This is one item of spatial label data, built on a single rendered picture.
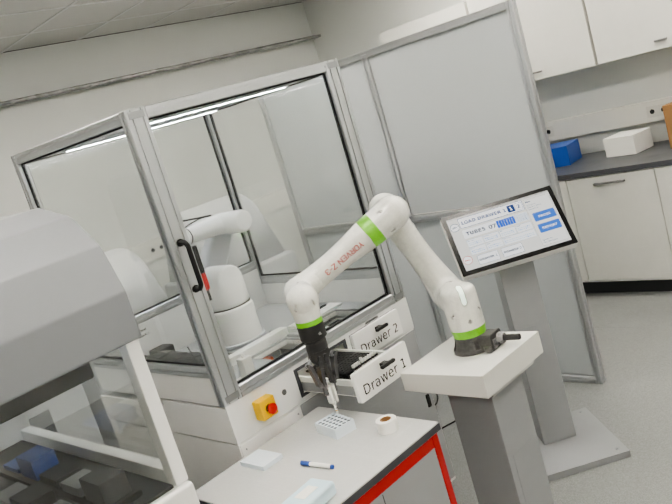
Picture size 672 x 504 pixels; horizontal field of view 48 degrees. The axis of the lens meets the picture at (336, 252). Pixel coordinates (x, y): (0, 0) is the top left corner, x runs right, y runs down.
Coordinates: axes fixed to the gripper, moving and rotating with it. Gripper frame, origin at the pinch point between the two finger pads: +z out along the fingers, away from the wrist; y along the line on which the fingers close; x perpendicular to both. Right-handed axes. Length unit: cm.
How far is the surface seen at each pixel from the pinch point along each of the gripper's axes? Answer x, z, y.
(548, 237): -5, -12, -128
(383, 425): 21.7, 9.2, -3.0
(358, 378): 4.6, -2.0, -9.3
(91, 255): 7, -73, 63
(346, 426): 7.0, 10.1, 2.1
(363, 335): -31.2, -1.8, -38.9
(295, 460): 4.2, 12.8, 22.4
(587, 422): -18, 85, -139
